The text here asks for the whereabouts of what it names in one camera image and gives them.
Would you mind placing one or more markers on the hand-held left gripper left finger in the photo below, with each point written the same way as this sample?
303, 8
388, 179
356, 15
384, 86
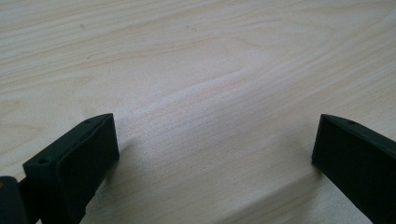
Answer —
74, 168

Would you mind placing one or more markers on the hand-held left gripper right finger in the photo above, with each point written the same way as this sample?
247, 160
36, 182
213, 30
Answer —
358, 161

